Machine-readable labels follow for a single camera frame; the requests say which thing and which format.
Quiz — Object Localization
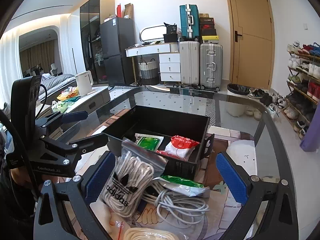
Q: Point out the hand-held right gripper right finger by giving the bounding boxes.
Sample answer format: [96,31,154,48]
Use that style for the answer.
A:
[215,151,300,240]

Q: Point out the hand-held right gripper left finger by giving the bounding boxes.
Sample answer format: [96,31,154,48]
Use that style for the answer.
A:
[33,151,117,240]

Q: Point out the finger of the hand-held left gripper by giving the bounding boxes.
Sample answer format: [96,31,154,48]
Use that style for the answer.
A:
[35,111,89,133]
[41,132,110,165]

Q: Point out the zip bag of white shoelaces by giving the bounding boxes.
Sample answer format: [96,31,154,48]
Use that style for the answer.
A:
[100,137,168,218]

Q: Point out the white cable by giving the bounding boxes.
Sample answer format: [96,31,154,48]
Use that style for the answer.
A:
[140,180,210,224]

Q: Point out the black storage box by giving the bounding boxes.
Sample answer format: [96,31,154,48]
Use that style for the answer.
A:
[101,105,215,181]

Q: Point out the person's left forearm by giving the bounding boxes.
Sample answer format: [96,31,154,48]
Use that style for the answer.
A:
[0,160,38,240]

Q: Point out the green snack packet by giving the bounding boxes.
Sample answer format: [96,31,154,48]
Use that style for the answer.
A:
[51,101,68,113]

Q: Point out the yellow snack packet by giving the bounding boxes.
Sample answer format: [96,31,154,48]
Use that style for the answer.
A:
[57,91,73,102]

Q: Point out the printed table mat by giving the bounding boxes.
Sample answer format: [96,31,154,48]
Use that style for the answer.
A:
[57,109,258,240]

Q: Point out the grey coffee table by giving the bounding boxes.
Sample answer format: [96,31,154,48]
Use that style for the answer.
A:
[35,86,112,140]

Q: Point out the white electric kettle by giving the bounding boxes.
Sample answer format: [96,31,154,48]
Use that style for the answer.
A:
[75,71,94,96]

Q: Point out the grey bedding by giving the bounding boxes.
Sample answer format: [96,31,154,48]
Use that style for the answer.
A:
[37,73,78,98]

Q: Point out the green and white packet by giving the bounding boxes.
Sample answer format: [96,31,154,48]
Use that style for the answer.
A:
[152,175,210,197]

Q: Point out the white curtain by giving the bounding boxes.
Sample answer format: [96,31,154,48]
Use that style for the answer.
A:
[0,27,21,105]

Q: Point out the brown curtain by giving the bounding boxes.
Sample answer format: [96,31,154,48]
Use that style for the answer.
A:
[20,40,55,75]

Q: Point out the red and white packet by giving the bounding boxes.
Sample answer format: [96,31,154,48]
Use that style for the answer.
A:
[157,135,200,161]

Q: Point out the white trash bin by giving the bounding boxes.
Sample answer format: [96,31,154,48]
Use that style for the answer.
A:
[227,83,252,117]

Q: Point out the dark grey fridge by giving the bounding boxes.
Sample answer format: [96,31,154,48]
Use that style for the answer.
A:
[99,17,135,85]

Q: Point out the pile of loose shoes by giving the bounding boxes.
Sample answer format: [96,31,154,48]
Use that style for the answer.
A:
[246,87,288,119]

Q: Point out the woven laundry basket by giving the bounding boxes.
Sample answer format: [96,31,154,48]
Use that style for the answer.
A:
[139,59,160,85]

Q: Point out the tall dark glass cabinet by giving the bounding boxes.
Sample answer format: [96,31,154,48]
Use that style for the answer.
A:
[80,0,115,83]

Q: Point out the white vanity desk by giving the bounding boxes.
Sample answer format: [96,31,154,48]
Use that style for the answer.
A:
[125,42,181,82]

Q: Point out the wooden shoe rack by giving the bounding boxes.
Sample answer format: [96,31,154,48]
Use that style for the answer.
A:
[285,41,320,140]

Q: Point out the oval mirror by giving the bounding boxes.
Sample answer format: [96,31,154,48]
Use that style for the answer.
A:
[139,24,165,43]

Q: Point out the silver suitcase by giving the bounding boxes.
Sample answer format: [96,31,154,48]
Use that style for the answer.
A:
[199,42,223,90]

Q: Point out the cardboard box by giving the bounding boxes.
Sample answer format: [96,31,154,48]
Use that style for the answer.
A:
[124,3,134,20]

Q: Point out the white suitcase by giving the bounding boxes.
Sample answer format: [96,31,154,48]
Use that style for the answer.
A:
[179,41,201,88]

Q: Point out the black fabric bin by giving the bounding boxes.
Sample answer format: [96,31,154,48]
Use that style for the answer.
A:
[163,33,179,43]

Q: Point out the black bag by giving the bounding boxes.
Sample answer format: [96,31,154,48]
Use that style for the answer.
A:
[164,22,178,34]

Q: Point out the rows of racked sneakers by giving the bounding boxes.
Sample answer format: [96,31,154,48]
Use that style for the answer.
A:
[286,41,320,139]

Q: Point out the wooden door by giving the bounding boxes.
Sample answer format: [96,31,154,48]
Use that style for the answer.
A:
[224,0,273,89]

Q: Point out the teal suitcase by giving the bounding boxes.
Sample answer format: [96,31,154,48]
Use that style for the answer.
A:
[179,4,200,42]

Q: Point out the stack of shoe boxes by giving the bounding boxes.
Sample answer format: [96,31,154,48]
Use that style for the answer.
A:
[199,13,220,44]

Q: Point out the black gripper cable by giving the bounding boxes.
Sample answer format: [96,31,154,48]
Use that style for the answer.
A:
[0,84,48,200]

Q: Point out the zip bag of cream rope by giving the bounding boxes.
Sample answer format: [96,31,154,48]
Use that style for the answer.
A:
[110,220,180,240]

